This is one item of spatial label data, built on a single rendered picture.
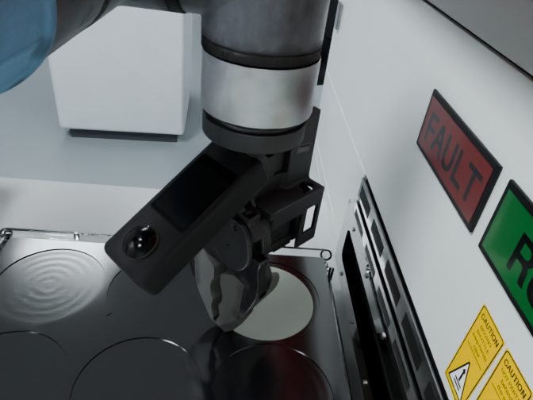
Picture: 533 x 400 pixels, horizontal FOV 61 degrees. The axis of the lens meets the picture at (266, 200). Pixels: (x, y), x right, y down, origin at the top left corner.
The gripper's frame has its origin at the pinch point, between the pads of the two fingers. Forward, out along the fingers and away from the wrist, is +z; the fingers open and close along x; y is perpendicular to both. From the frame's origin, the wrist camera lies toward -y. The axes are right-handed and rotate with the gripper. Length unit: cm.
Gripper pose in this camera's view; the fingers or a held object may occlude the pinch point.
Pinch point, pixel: (218, 322)
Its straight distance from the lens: 42.9
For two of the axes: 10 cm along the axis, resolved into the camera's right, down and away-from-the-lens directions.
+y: 7.0, -3.5, 6.2
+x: -7.1, -4.7, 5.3
